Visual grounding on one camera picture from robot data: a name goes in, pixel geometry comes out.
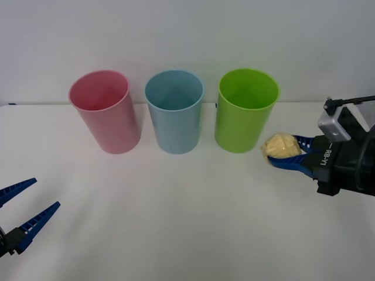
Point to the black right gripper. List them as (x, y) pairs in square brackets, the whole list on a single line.
[(337, 167)]

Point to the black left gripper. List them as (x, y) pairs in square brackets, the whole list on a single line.
[(2, 243)]

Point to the yellow paper ball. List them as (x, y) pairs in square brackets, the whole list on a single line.
[(281, 146)]

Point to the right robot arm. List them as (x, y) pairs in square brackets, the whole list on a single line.
[(345, 123)]

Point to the green plastic waste bin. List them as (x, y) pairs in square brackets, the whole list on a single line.
[(240, 128)]

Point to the pink plastic waste bin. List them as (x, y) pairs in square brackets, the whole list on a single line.
[(114, 128)]

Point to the pale blue plastic waste bin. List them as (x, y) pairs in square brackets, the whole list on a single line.
[(175, 131)]

